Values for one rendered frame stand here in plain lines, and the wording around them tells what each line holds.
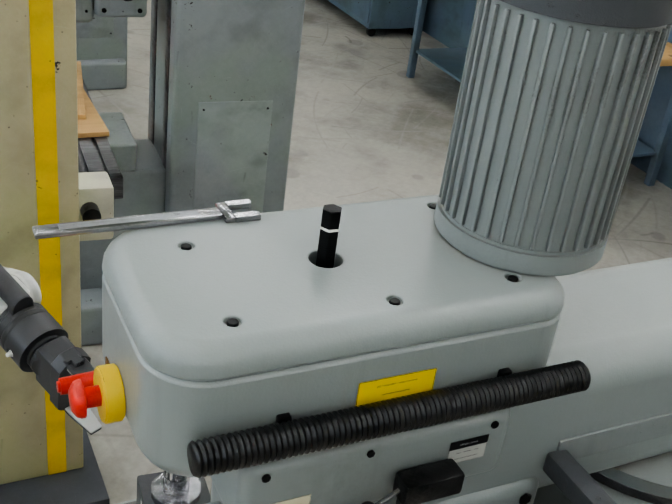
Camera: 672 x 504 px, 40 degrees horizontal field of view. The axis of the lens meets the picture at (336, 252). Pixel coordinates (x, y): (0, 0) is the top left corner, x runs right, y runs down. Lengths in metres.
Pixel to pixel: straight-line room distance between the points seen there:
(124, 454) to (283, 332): 2.69
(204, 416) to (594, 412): 0.54
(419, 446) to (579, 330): 0.28
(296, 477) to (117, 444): 2.61
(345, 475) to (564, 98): 0.45
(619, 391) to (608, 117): 0.39
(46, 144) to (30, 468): 1.19
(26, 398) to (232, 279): 2.30
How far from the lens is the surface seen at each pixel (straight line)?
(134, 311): 0.91
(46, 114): 2.71
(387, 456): 1.04
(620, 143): 1.02
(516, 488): 1.21
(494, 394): 0.99
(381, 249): 1.03
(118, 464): 3.51
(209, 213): 1.05
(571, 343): 1.19
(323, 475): 1.01
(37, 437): 3.32
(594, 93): 0.96
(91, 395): 0.99
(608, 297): 1.31
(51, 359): 1.47
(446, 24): 8.55
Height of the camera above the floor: 2.39
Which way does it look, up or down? 29 degrees down
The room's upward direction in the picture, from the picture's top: 8 degrees clockwise
